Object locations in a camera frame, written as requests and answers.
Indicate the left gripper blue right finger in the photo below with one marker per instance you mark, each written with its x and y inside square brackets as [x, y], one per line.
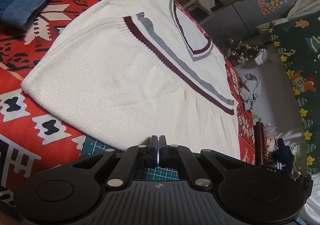
[167, 154]

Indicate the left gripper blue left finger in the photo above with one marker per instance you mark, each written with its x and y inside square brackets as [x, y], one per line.
[148, 153]

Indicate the white knit v-neck sweater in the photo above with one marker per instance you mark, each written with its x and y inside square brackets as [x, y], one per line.
[125, 70]

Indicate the dark wooden side table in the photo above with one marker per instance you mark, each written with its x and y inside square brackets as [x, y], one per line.
[259, 136]

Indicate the grey crumpled garment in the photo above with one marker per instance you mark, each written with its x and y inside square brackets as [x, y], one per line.
[250, 90]

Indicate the red patterned christmas blanket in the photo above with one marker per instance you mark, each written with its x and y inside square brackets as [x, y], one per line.
[34, 140]

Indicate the small decorated christmas tree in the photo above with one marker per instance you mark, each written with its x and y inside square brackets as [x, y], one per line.
[239, 52]

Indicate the grey refrigerator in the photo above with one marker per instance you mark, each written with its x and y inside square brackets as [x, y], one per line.
[240, 20]

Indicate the green christmas wall banner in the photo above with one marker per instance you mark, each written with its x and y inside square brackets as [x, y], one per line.
[297, 43]

